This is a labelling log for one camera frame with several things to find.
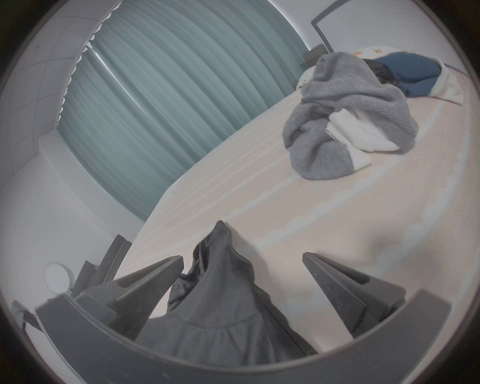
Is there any black T-shirt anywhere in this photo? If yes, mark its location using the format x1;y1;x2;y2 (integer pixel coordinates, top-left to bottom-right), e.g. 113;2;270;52
135;220;320;367

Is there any white trash bin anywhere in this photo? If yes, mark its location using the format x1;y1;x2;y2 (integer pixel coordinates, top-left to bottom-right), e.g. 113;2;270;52
44;261;73;294

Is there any black chest of drawers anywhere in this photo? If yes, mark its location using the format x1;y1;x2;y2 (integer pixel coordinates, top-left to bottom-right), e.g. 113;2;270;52
69;234;133;299

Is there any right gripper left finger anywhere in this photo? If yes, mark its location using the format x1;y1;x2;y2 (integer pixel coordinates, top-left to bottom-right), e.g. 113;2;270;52
75;255;185;341

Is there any white printed pillow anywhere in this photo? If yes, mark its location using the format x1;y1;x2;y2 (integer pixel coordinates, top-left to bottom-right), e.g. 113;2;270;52
295;45;399;91

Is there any grey bedside table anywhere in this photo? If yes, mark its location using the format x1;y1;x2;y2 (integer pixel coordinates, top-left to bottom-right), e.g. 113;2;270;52
302;44;328;67

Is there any bed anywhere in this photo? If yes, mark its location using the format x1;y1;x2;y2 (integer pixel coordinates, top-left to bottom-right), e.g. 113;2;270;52
127;0;480;355

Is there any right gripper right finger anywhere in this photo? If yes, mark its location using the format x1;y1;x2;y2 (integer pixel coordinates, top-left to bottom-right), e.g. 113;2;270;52
302;252;408;337

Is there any pile of clothes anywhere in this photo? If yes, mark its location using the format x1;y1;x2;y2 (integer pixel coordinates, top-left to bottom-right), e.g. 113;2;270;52
282;50;466;181

